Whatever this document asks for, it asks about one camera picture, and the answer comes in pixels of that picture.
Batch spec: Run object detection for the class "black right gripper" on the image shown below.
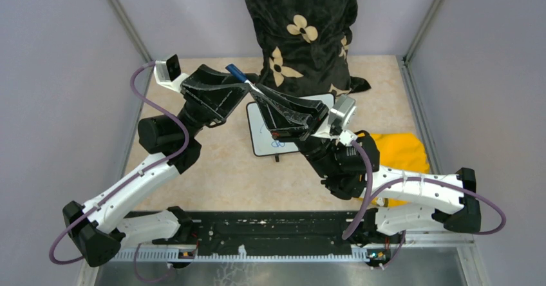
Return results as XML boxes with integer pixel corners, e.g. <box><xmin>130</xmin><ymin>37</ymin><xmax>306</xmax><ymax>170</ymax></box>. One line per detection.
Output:
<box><xmin>252</xmin><ymin>84</ymin><xmax>342</xmax><ymax>179</ymax></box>

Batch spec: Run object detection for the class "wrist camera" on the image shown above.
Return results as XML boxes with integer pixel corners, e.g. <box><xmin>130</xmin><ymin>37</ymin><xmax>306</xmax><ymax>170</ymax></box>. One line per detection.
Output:
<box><xmin>153</xmin><ymin>54</ymin><xmax>189</xmax><ymax>93</ymax></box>
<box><xmin>311</xmin><ymin>95</ymin><xmax>357</xmax><ymax>146</ymax></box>

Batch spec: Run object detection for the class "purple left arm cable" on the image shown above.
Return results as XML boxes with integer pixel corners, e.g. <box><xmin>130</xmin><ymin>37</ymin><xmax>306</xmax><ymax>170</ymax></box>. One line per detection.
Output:
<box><xmin>49</xmin><ymin>62</ymin><xmax>191</xmax><ymax>284</ymax></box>

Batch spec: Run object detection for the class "black floral pillow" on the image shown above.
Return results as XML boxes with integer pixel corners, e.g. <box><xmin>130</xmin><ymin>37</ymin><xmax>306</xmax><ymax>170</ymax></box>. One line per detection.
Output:
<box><xmin>244</xmin><ymin>0</ymin><xmax>371</xmax><ymax>97</ymax></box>

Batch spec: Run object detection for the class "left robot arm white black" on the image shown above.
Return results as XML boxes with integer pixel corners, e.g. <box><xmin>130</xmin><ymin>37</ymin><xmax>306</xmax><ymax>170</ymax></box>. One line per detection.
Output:
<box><xmin>62</xmin><ymin>58</ymin><xmax>253</xmax><ymax>267</ymax></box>

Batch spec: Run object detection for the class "white marker pen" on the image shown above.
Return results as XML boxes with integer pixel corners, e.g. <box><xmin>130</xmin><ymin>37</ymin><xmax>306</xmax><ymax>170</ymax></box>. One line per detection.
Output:
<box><xmin>243</xmin><ymin>78</ymin><xmax>263</xmax><ymax>94</ymax></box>

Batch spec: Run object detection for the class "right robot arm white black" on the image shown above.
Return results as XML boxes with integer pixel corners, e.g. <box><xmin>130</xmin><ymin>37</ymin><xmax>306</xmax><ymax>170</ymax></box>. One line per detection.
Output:
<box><xmin>250</xmin><ymin>84</ymin><xmax>482</xmax><ymax>242</ymax></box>

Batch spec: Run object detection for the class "aluminium frame post left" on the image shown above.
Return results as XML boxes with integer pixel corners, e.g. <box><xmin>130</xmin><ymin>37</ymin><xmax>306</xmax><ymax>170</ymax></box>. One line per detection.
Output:
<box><xmin>106</xmin><ymin>0</ymin><xmax>152</xmax><ymax>62</ymax></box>

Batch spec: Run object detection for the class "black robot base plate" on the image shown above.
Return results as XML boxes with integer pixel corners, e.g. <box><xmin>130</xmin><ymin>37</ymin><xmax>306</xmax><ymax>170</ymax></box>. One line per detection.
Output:
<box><xmin>127</xmin><ymin>210</ymin><xmax>406</xmax><ymax>257</ymax></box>

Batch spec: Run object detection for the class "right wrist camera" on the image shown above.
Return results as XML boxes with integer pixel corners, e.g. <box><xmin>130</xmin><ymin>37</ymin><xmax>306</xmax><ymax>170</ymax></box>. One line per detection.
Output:
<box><xmin>311</xmin><ymin>95</ymin><xmax>357</xmax><ymax>146</ymax></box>

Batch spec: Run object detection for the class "white toothed cable rail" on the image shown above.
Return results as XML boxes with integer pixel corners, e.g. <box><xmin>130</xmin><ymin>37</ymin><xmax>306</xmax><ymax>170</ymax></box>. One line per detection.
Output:
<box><xmin>111</xmin><ymin>245</ymin><xmax>370</xmax><ymax>263</ymax></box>

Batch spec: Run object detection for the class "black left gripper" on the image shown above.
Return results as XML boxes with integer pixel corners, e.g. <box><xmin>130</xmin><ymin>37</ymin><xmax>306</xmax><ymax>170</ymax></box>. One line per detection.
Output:
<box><xmin>178</xmin><ymin>64</ymin><xmax>259</xmax><ymax>140</ymax></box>

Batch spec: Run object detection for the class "yellow cloth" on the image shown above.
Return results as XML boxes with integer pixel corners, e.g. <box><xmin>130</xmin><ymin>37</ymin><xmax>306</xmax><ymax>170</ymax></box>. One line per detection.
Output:
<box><xmin>362</xmin><ymin>132</ymin><xmax>431</xmax><ymax>208</ymax></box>

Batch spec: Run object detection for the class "blue marker cap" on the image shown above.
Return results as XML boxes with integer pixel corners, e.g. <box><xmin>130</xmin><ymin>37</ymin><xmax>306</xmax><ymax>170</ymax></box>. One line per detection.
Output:
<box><xmin>225</xmin><ymin>64</ymin><xmax>249</xmax><ymax>83</ymax></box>

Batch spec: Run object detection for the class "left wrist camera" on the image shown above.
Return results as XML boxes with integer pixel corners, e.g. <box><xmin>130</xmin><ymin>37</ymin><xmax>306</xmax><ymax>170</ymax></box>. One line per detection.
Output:
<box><xmin>153</xmin><ymin>54</ymin><xmax>189</xmax><ymax>93</ymax></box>

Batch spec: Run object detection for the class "white whiteboard black frame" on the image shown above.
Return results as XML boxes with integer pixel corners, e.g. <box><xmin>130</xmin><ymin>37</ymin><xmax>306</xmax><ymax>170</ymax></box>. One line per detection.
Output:
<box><xmin>247</xmin><ymin>93</ymin><xmax>335</xmax><ymax>157</ymax></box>

